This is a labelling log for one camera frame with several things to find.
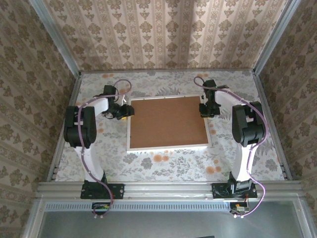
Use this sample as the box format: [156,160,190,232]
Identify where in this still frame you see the brown backing board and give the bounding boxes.
[129,96,209,149]

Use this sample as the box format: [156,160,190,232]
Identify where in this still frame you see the white picture frame with glass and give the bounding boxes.
[125,94,211,153]

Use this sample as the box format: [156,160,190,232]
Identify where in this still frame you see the black left connector box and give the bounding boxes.
[91,202,111,216]

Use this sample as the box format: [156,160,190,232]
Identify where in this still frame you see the black connector box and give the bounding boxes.
[229,202,250,216]
[91,202,111,216]

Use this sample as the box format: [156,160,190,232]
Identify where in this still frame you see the black right connector box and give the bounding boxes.
[229,202,250,216]

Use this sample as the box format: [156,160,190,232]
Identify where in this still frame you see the grey metal panel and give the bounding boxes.
[37,200,307,238]

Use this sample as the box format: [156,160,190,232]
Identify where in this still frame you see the aluminium table side rail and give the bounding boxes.
[46,73,84,183]
[252,71,293,181]

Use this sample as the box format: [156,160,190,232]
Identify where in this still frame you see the thin aluminium table end rail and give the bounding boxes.
[79,67,257,74]

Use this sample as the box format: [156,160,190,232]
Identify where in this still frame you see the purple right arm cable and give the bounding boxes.
[193,76,270,219]

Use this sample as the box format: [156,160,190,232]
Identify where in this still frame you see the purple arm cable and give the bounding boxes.
[77,79,133,219]
[193,76,270,219]

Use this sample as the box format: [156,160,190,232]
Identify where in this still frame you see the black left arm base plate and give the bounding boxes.
[80,182,125,200]

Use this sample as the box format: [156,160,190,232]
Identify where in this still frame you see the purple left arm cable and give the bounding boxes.
[77,79,133,219]

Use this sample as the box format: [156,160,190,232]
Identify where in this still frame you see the long aluminium mounting rail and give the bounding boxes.
[36,180,302,199]

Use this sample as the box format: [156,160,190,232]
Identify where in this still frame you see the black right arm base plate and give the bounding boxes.
[211,182,258,199]

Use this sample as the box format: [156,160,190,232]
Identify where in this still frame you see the grey slotted cable duct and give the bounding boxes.
[44,201,232,212]

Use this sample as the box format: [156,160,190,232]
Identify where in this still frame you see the aluminium corner post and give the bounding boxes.
[252,0,299,75]
[28,0,82,77]

